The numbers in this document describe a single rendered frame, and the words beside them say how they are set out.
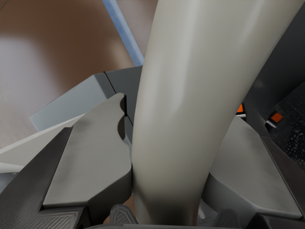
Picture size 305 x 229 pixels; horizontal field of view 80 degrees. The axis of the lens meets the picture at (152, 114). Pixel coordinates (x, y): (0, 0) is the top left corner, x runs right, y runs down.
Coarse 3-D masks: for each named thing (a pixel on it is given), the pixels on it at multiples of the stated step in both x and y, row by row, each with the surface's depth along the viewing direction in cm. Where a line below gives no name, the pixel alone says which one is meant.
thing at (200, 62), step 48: (192, 0) 3; (240, 0) 3; (288, 0) 3; (192, 48) 4; (240, 48) 3; (144, 96) 5; (192, 96) 4; (240, 96) 4; (144, 144) 5; (192, 144) 5; (144, 192) 6; (192, 192) 6
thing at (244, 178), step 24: (240, 120) 10; (240, 144) 8; (216, 168) 7; (240, 168) 7; (264, 168) 7; (216, 192) 7; (240, 192) 6; (264, 192) 6; (288, 192) 6; (240, 216) 6; (288, 216) 6
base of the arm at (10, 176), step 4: (16, 172) 43; (0, 176) 43; (4, 176) 43; (8, 176) 43; (12, 176) 43; (0, 180) 42; (4, 180) 42; (8, 180) 42; (0, 184) 42; (4, 184) 42; (0, 188) 42; (4, 188) 42; (0, 192) 42
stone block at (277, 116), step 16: (288, 96) 96; (304, 96) 86; (272, 112) 94; (288, 112) 81; (304, 112) 74; (272, 128) 88; (288, 128) 72; (304, 128) 65; (288, 144) 69; (304, 144) 64; (304, 160) 63
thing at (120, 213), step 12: (120, 204) 5; (120, 216) 5; (132, 216) 5; (216, 216) 5; (228, 216) 5; (96, 228) 4; (108, 228) 4; (120, 228) 4; (132, 228) 4; (144, 228) 4; (156, 228) 5; (168, 228) 5; (180, 228) 5; (192, 228) 5; (204, 228) 5; (216, 228) 5; (228, 228) 5; (240, 228) 5
